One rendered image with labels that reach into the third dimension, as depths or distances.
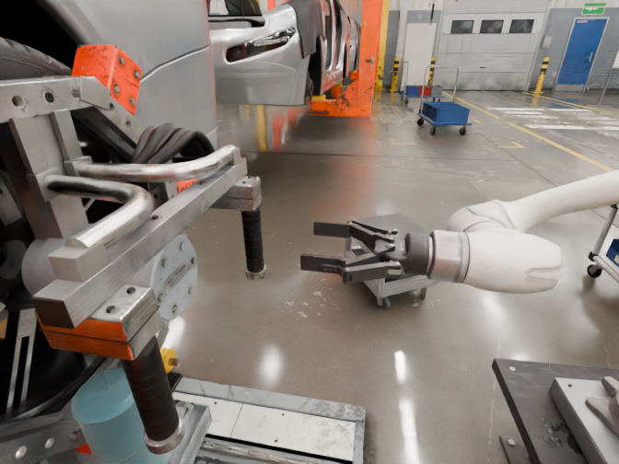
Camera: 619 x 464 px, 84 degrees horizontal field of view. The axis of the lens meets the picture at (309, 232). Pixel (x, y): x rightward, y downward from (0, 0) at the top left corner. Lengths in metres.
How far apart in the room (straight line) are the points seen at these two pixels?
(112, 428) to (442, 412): 1.15
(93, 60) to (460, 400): 1.48
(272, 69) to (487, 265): 2.56
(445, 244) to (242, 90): 2.53
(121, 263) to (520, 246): 0.56
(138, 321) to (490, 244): 0.52
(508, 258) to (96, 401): 0.63
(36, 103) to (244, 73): 2.44
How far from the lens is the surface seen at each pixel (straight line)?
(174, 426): 0.47
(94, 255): 0.35
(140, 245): 0.40
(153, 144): 0.61
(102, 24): 0.93
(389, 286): 1.72
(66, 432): 0.70
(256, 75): 2.94
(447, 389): 1.55
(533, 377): 1.29
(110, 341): 0.36
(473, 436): 1.46
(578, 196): 0.79
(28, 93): 0.57
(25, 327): 0.73
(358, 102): 4.03
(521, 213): 0.79
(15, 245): 0.83
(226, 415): 1.33
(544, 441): 1.15
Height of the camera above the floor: 1.15
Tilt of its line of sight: 27 degrees down
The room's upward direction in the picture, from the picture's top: straight up
